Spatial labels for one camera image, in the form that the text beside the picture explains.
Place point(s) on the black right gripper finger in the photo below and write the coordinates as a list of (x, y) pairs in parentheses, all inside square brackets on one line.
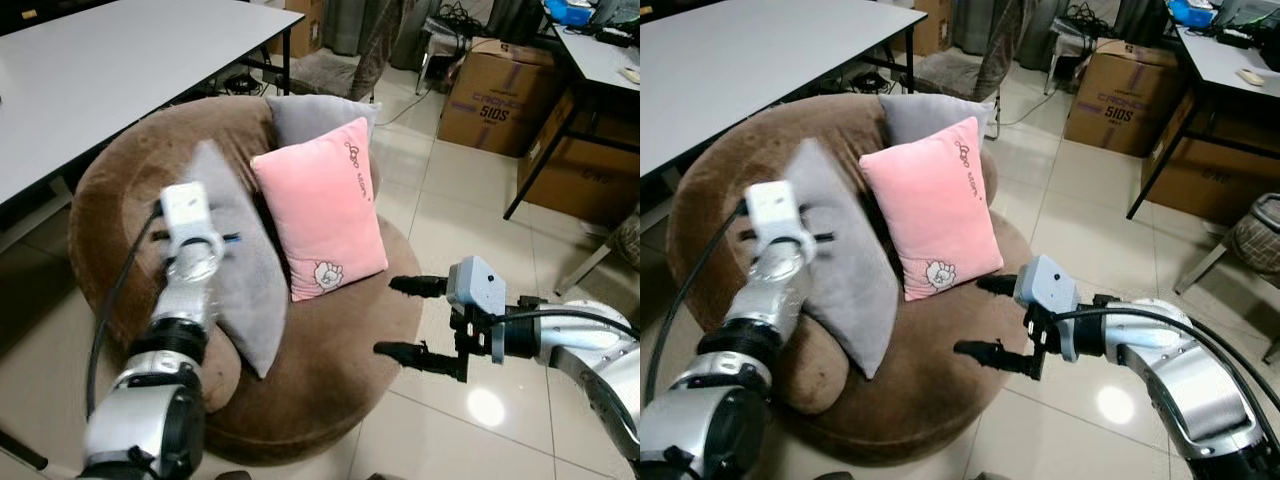
[(422, 287), (995, 356), (420, 357), (1000, 286)]

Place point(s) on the grey pillow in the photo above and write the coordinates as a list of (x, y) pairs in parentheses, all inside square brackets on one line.
[(310, 118), (925, 115), (850, 290), (250, 290)]

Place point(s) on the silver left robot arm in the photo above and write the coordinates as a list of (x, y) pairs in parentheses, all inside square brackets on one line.
[(700, 420), (150, 420)]

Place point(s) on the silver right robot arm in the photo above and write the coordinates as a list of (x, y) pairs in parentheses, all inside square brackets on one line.
[(1180, 390), (590, 345)]

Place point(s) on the brown round sofa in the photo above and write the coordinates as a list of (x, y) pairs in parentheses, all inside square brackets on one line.
[(330, 360), (930, 390)]

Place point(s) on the pink pillow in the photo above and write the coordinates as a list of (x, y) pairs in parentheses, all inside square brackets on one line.
[(320, 210), (930, 210)]

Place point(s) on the white table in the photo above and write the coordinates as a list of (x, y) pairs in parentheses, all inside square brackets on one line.
[(760, 70), (120, 70)]

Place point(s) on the woven stool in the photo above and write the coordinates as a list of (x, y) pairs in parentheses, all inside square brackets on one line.
[(1258, 235), (628, 240)]

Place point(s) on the large plain cardboard box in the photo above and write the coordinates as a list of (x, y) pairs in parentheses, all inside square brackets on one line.
[(585, 175), (1210, 180)]

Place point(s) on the cardboard box with purple print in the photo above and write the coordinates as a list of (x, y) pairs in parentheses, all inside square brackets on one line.
[(1120, 100), (495, 100)]

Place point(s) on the chair with grey fabric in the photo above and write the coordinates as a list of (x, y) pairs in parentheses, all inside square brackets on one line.
[(345, 70), (960, 70)]

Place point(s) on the small cardboard box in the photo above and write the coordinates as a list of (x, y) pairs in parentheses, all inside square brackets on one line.
[(930, 30), (305, 30)]

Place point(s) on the grey curtain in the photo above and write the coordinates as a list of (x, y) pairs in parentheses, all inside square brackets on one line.
[(355, 25), (980, 25)]

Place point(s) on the white computer mouse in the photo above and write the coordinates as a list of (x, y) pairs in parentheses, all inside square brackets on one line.
[(1250, 77), (629, 74)]

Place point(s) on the white desk with black legs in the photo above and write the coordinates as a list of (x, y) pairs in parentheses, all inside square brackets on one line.
[(1225, 65), (600, 60)]

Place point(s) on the black device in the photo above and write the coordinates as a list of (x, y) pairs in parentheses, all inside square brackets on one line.
[(615, 36), (1236, 38)]

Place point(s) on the blue object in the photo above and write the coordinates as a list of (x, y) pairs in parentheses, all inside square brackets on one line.
[(570, 10), (1195, 12)]

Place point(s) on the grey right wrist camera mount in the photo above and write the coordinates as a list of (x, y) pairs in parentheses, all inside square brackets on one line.
[(1045, 285), (475, 285)]

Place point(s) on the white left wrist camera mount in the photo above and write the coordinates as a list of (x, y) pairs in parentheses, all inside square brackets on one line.
[(775, 212), (188, 212)]

